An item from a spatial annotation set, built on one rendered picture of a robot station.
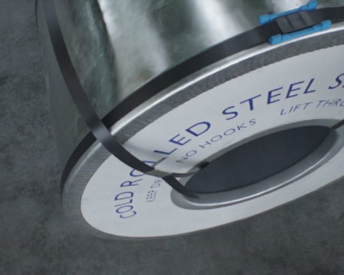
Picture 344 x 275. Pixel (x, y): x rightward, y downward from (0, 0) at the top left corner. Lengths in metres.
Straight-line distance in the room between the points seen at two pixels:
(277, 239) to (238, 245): 0.20
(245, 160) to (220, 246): 0.58
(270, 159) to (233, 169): 0.15
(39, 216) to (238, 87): 1.56
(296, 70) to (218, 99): 0.16
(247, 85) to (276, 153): 0.75
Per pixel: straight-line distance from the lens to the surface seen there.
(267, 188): 1.42
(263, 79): 0.73
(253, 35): 0.67
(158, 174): 0.81
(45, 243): 2.03
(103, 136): 0.73
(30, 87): 2.51
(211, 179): 1.39
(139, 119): 0.69
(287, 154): 1.42
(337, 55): 0.78
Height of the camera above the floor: 1.84
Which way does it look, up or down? 63 degrees down
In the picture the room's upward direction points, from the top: 9 degrees counter-clockwise
